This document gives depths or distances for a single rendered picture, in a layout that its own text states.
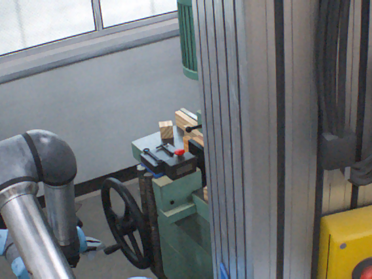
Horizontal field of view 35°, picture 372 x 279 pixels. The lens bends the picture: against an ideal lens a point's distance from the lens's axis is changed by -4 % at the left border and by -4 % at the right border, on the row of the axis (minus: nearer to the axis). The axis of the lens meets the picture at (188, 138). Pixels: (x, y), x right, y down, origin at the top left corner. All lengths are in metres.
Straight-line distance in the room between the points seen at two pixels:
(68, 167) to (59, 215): 0.18
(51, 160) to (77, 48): 1.74
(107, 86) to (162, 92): 0.33
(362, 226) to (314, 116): 0.14
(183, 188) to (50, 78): 1.48
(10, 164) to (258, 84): 0.81
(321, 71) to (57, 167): 0.86
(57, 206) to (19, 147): 0.23
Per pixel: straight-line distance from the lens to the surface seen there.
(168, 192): 1.68
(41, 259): 1.23
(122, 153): 3.34
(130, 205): 1.66
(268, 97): 0.59
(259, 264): 0.71
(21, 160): 1.31
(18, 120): 3.07
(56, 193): 1.45
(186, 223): 1.84
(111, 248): 1.86
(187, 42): 1.64
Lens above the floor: 1.88
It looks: 30 degrees down
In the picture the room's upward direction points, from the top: 5 degrees counter-clockwise
